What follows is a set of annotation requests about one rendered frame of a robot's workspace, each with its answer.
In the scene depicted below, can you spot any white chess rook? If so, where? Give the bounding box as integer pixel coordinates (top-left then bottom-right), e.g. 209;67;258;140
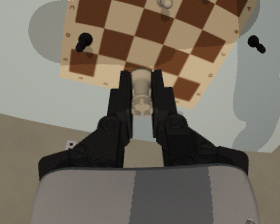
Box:
131;68;153;118

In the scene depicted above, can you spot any chessboard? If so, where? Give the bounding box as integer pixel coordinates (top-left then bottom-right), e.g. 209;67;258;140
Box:
60;0;258;110

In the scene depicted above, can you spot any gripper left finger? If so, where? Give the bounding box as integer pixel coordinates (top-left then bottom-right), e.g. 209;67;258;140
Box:
38;70;133;181

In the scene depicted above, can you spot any black pawn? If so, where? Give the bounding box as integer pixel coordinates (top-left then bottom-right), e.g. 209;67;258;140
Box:
75;33;93;52
248;35;266;54

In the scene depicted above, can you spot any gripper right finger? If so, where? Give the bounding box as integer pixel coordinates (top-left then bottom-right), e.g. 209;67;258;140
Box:
151;70;249;176

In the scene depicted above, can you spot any white pawn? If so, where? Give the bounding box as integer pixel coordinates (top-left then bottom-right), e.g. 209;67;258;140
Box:
156;0;173;9

